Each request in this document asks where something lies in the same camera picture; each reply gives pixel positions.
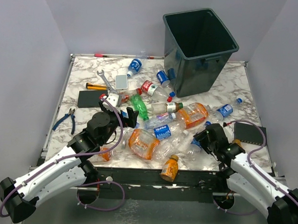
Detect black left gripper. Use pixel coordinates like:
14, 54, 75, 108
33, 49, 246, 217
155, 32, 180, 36
97, 100, 139, 147

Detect blue label crushed bottle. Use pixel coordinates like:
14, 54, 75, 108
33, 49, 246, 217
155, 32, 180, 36
121, 111, 140, 128

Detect clear crushed bottle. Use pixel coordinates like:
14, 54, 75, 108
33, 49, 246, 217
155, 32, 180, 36
154, 130, 189, 161

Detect red label water bottle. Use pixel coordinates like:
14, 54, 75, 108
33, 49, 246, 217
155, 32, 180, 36
141, 80, 170, 103

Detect small orange juice bottle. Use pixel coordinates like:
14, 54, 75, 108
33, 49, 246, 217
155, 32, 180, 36
160, 154, 179, 182

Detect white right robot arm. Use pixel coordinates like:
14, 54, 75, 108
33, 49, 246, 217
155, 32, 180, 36
194, 123, 298, 224

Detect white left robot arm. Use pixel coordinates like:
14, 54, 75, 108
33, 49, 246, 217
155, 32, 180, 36
0, 99, 139, 223

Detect pepsi bottle beside bin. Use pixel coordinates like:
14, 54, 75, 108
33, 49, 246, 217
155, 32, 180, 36
155, 64, 173, 91

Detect dark green plastic bin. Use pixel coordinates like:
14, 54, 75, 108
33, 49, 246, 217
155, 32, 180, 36
163, 8, 239, 98

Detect clear jar bottle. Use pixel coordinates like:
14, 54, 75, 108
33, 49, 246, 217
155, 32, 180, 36
119, 135, 127, 149

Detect orange juice bottle right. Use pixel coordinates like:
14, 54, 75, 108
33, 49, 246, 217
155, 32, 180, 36
232, 139, 246, 153

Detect green plastic bottle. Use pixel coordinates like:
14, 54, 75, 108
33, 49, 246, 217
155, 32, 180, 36
130, 94, 149, 121

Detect silver wrench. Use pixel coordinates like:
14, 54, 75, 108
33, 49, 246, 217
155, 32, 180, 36
96, 70, 118, 95

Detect large orange label bottle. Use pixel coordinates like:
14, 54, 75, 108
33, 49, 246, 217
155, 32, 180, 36
176, 102, 209, 129

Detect white grey power bank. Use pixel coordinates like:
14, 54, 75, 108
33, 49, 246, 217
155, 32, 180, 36
115, 75, 128, 90

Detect black flat box left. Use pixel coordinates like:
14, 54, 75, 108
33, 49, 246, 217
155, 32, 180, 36
77, 90, 108, 108

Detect crushed orange label bottle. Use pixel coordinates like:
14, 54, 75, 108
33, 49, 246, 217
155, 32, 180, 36
128, 128, 160, 160

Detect yellow utility knife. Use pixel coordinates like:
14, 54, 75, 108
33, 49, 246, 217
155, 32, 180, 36
85, 83, 109, 91

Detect green cap tea bottle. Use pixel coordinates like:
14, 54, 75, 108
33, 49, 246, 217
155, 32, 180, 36
147, 102, 183, 115

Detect blue label pepsi bottle centre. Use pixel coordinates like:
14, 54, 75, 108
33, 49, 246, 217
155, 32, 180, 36
153, 121, 184, 140

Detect red screwdriver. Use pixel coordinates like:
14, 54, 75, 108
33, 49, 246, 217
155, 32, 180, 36
94, 54, 109, 58

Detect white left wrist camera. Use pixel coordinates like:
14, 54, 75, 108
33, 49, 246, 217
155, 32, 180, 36
106, 93, 122, 107

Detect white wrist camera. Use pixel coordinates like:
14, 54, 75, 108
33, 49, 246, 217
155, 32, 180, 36
222, 122, 234, 138
106, 93, 122, 107

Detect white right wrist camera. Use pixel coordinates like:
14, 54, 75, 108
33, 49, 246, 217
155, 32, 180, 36
222, 122, 234, 138

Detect black network switch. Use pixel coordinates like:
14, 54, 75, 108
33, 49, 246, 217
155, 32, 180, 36
234, 122, 264, 145

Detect blue handled pliers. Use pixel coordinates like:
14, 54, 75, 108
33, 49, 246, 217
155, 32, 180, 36
52, 108, 76, 135

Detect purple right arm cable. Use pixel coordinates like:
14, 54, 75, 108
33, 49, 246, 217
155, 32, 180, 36
212, 119, 298, 218

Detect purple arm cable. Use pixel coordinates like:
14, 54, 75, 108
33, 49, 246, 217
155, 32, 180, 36
212, 119, 298, 218
0, 91, 127, 223

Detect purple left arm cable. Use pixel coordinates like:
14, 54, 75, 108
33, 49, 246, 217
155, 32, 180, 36
0, 91, 127, 223

